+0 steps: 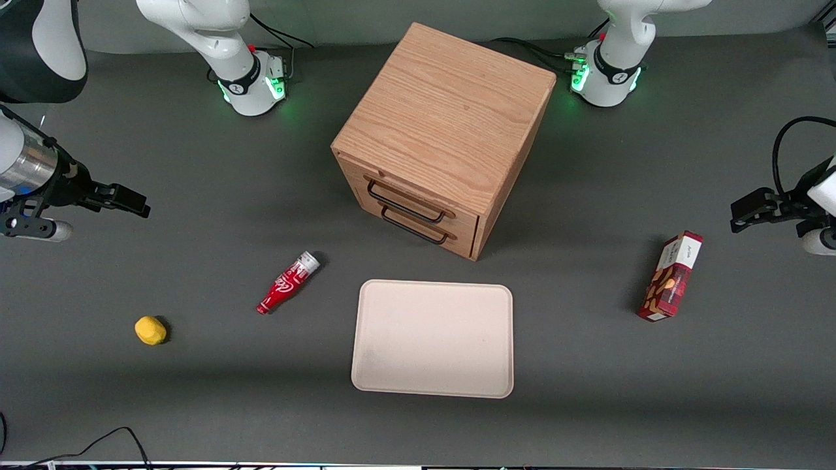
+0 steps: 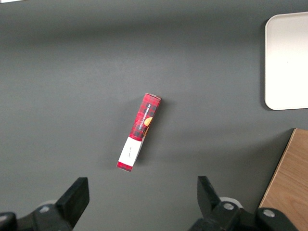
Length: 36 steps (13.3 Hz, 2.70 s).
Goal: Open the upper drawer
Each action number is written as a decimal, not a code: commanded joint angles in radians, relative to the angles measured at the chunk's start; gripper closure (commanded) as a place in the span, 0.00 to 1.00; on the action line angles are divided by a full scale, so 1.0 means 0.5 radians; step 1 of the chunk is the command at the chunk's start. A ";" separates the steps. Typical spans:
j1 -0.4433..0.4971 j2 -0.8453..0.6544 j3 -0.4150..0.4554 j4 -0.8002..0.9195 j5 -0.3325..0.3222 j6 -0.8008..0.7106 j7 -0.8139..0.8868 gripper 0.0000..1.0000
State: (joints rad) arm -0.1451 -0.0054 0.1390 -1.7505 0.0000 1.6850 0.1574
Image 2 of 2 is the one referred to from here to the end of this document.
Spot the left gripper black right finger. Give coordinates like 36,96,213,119
187,176,244,231

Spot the red plaid cardboard box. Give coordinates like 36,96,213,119
116,92,161,173

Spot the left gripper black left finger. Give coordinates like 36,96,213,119
16,177,90,231

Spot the white plastic tray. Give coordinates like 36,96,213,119
264,11,308,111

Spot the wooden drawer cabinet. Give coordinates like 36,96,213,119
258,128,308,231

